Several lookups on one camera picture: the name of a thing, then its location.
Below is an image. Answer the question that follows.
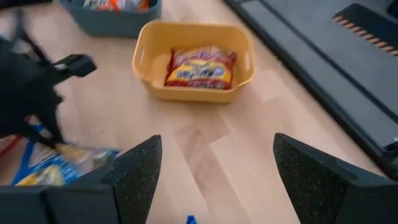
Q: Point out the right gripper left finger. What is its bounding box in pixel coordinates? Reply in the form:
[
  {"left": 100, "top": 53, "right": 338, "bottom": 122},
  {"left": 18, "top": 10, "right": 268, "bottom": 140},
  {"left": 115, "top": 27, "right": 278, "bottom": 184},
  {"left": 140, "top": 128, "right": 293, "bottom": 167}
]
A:
[{"left": 0, "top": 134, "right": 163, "bottom": 224}]

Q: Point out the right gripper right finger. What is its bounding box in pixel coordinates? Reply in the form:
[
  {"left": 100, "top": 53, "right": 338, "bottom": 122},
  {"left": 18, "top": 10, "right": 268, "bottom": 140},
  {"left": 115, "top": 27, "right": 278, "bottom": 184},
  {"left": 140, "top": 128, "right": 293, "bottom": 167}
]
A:
[{"left": 273, "top": 133, "right": 398, "bottom": 224}]

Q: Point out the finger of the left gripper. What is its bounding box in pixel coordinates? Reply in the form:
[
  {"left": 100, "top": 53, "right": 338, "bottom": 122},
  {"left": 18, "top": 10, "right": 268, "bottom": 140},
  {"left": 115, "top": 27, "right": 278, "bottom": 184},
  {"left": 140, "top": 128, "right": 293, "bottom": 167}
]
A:
[{"left": 23, "top": 107, "right": 65, "bottom": 147}]

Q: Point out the red Maruchan noodle pack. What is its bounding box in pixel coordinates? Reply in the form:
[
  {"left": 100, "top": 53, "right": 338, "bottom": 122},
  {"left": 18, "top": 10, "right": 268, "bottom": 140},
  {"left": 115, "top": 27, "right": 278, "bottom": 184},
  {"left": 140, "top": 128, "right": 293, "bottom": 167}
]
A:
[
  {"left": 164, "top": 45, "right": 238, "bottom": 91},
  {"left": 0, "top": 135, "right": 23, "bottom": 158}
]

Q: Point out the grey plastic bin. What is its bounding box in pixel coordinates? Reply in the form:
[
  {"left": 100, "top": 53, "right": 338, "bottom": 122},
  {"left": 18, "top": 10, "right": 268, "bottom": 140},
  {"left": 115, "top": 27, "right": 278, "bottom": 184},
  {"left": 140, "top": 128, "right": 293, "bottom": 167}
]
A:
[{"left": 58, "top": 0, "right": 162, "bottom": 39}]

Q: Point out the orange noodle pack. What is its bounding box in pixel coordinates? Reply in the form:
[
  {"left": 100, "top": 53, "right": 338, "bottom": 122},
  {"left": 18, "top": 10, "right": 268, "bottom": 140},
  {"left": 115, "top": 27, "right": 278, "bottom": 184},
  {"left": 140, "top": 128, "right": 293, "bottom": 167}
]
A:
[{"left": 83, "top": 0, "right": 152, "bottom": 12}]

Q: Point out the yellow plastic bin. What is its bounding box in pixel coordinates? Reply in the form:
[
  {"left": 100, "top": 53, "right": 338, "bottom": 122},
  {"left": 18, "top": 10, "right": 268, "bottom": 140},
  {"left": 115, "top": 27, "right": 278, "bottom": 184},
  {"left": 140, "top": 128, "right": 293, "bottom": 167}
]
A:
[{"left": 132, "top": 20, "right": 256, "bottom": 104}]

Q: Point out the black block with orange stripes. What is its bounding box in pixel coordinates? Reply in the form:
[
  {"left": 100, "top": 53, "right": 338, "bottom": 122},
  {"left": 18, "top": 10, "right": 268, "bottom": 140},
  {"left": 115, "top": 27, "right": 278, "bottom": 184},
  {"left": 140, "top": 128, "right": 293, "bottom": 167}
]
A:
[{"left": 331, "top": 2, "right": 398, "bottom": 58}]

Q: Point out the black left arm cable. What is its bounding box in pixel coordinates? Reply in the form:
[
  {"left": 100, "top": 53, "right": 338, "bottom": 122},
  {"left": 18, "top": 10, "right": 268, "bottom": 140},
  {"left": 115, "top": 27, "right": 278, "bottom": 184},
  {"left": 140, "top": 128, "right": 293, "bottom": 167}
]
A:
[{"left": 12, "top": 9, "right": 52, "bottom": 65}]

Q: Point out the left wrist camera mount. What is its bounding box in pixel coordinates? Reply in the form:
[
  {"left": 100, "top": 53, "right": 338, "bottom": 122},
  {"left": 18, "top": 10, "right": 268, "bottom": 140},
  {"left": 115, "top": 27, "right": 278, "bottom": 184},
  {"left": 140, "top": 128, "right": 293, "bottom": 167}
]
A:
[{"left": 51, "top": 54, "right": 98, "bottom": 82}]

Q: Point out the black table edge rail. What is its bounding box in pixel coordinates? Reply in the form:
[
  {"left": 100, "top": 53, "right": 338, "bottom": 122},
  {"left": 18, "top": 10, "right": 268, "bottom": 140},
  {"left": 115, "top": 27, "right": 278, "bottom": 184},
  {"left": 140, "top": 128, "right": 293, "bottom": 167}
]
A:
[{"left": 223, "top": 0, "right": 398, "bottom": 181}]

